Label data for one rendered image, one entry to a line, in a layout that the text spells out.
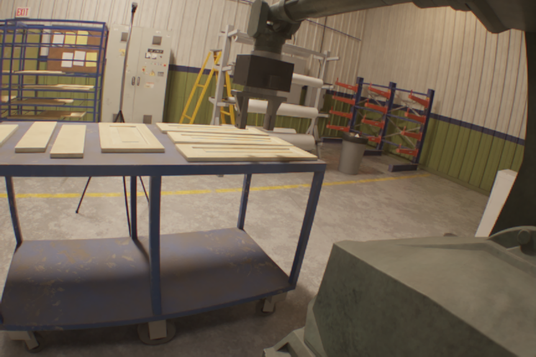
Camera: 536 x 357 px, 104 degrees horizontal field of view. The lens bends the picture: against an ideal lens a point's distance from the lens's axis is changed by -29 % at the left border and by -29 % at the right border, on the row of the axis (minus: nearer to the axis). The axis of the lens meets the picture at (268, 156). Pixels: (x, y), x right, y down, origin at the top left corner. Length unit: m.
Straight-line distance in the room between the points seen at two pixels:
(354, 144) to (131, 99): 4.19
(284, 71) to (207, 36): 5.57
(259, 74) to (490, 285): 1.06
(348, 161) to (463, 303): 5.06
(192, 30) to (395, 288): 6.48
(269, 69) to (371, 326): 1.02
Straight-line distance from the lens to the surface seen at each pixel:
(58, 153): 1.12
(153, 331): 1.62
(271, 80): 1.20
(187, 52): 6.64
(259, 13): 1.24
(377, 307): 0.51
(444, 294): 0.44
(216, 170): 1.14
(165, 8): 6.61
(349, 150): 5.37
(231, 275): 1.75
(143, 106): 5.80
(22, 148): 1.21
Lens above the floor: 1.38
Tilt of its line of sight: 14 degrees down
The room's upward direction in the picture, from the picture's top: 10 degrees clockwise
